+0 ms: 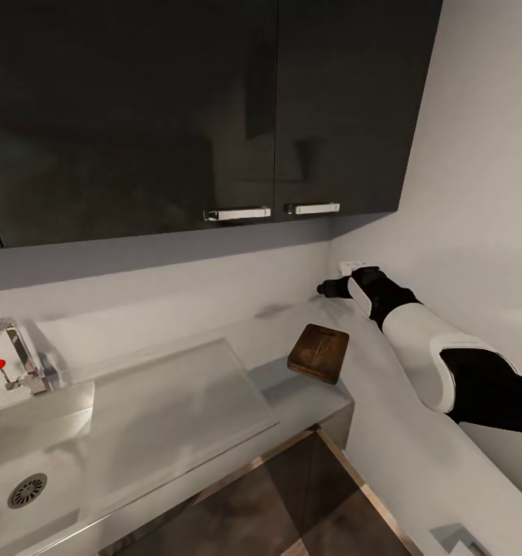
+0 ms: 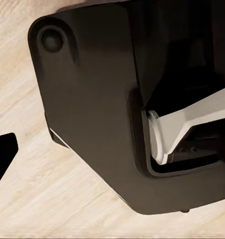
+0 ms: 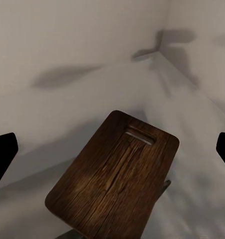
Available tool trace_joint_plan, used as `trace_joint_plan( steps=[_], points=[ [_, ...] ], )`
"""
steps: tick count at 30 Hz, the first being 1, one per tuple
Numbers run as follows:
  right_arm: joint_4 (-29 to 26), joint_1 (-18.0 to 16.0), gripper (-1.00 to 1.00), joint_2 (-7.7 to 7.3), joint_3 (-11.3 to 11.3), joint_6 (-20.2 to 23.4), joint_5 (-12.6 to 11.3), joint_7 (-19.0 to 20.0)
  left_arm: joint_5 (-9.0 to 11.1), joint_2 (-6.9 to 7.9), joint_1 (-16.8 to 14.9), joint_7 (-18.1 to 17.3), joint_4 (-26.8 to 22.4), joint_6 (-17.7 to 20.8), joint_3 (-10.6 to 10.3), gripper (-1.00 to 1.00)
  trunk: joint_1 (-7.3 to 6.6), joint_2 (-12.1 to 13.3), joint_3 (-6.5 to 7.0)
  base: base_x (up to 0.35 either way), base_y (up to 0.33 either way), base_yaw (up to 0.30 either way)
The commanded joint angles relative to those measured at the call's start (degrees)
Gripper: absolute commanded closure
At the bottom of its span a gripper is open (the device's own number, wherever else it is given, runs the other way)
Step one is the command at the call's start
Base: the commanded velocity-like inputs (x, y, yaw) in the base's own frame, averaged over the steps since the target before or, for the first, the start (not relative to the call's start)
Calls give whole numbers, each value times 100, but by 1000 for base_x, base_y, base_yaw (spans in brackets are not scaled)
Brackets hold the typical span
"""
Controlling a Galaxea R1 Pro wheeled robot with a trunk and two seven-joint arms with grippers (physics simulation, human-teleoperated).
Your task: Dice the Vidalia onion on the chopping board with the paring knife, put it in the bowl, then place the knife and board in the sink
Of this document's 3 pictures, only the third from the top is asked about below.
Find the cutting board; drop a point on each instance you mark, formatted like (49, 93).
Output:
(110, 189)

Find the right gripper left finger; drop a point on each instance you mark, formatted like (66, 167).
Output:
(8, 150)

